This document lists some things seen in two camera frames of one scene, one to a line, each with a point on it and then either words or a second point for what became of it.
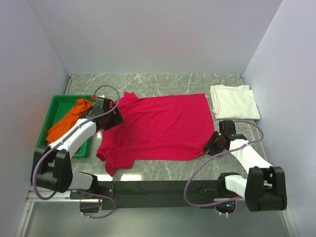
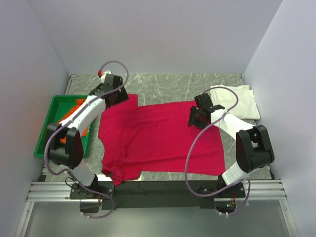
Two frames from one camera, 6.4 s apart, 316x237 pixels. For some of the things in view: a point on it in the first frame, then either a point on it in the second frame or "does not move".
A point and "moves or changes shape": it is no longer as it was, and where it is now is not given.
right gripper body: (214, 143) to (195, 118)
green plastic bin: (58, 109) does not move
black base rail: (161, 194) does not move
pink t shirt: (155, 128) moves or changes shape
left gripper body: (113, 119) to (120, 96)
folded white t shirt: (234, 102) does not move
